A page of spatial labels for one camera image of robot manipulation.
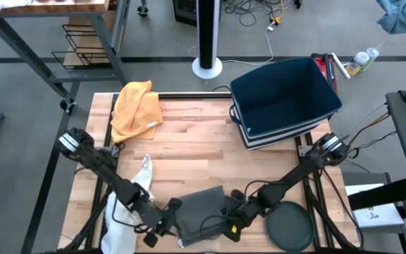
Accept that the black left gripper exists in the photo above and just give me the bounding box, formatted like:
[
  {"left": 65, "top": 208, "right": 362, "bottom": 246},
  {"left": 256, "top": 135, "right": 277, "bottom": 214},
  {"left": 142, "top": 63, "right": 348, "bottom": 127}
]
[{"left": 149, "top": 197, "right": 183, "bottom": 236}]

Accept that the grey kitchen towel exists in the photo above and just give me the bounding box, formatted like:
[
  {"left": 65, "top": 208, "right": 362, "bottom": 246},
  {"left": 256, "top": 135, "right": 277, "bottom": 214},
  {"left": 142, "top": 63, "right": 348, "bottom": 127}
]
[{"left": 174, "top": 186, "right": 238, "bottom": 248}]

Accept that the white towel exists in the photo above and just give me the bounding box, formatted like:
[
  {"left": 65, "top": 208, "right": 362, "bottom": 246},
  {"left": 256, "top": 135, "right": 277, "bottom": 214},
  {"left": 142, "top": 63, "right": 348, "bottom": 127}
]
[{"left": 100, "top": 154, "right": 154, "bottom": 254}]

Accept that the orange towel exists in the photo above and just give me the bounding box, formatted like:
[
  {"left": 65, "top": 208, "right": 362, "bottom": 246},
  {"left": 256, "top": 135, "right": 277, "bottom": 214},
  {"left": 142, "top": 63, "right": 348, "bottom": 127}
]
[{"left": 109, "top": 80, "right": 164, "bottom": 144}]

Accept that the dark green round plate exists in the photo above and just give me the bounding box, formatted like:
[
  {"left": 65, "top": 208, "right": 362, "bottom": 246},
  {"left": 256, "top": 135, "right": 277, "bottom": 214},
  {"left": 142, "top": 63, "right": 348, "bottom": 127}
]
[{"left": 265, "top": 200, "right": 315, "bottom": 253}]

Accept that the navy white striped fabric bin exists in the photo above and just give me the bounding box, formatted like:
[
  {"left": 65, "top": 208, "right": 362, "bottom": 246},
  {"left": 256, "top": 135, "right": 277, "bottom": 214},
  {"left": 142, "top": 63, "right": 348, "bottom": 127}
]
[{"left": 228, "top": 56, "right": 343, "bottom": 152}]

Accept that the black aluminium crossbar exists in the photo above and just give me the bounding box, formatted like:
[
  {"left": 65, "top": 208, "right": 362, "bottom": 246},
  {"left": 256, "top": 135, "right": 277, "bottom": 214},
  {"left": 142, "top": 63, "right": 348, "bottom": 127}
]
[{"left": 113, "top": 92, "right": 233, "bottom": 100}]

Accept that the white paper box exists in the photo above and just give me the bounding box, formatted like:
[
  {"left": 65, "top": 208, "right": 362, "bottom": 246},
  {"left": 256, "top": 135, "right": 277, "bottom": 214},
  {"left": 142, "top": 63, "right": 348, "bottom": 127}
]
[{"left": 345, "top": 182, "right": 405, "bottom": 229}]

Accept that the black diagonal bar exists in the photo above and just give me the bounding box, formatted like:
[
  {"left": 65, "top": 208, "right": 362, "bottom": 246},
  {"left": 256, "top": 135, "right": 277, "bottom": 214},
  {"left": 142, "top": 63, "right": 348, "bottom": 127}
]
[{"left": 347, "top": 176, "right": 406, "bottom": 212}]

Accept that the black caster wheel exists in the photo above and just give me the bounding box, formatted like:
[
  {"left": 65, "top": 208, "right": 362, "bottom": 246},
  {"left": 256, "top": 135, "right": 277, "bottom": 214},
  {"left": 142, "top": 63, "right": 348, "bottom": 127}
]
[
  {"left": 59, "top": 97, "right": 77, "bottom": 116},
  {"left": 136, "top": 0, "right": 149, "bottom": 18}
]

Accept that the red black tool case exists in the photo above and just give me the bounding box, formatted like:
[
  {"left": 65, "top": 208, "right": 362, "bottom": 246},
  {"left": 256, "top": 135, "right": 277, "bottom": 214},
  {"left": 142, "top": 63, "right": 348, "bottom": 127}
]
[{"left": 310, "top": 52, "right": 340, "bottom": 95}]

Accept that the white tube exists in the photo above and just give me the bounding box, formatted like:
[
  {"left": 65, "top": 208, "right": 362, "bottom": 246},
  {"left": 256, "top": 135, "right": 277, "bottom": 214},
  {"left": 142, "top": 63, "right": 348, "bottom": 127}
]
[{"left": 331, "top": 52, "right": 351, "bottom": 80}]

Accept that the silver black tower fan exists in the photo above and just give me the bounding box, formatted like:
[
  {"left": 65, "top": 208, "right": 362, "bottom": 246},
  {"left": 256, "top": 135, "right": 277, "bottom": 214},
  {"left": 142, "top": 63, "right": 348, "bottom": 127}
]
[{"left": 191, "top": 0, "right": 223, "bottom": 80}]

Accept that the yellow label bottle white cap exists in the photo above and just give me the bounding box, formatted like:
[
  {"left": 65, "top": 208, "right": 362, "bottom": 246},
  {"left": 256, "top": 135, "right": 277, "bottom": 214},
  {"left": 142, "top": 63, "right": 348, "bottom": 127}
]
[{"left": 345, "top": 52, "right": 370, "bottom": 77}]

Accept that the green bottle white cap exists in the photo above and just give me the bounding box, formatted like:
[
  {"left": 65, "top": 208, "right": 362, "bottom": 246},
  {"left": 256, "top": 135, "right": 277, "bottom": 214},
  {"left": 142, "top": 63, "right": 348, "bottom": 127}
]
[{"left": 363, "top": 47, "right": 380, "bottom": 71}]

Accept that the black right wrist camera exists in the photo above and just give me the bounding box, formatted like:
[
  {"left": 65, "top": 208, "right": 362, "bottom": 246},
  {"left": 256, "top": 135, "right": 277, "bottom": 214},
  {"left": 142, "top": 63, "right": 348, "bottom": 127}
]
[{"left": 228, "top": 222, "right": 242, "bottom": 243}]

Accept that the black right camera cable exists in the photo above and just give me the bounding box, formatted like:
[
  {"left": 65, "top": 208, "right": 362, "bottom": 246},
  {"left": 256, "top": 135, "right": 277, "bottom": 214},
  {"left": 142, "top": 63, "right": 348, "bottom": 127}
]
[{"left": 199, "top": 180, "right": 273, "bottom": 234}]

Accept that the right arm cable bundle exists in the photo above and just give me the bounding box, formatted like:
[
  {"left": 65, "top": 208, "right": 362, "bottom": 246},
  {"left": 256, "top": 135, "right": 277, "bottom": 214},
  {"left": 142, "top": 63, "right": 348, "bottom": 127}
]
[{"left": 343, "top": 102, "right": 398, "bottom": 159}]

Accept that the white power cable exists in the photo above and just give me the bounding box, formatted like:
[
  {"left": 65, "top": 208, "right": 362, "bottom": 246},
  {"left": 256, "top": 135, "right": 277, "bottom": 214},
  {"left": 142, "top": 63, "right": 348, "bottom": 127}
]
[{"left": 187, "top": 20, "right": 277, "bottom": 67}]

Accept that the orange cable plug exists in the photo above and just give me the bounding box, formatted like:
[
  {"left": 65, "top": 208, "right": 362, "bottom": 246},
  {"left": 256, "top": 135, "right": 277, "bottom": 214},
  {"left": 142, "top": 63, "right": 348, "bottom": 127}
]
[{"left": 269, "top": 8, "right": 285, "bottom": 26}]

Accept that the black cable tangle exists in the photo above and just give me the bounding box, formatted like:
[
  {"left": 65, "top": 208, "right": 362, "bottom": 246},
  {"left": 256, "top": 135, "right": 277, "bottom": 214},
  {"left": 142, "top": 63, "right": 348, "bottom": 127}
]
[{"left": 220, "top": 0, "right": 305, "bottom": 28}]

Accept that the black wire rack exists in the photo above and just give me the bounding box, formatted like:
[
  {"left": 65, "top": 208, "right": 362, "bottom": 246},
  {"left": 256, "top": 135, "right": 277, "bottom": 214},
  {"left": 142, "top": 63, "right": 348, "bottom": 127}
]
[{"left": 51, "top": 24, "right": 111, "bottom": 70}]

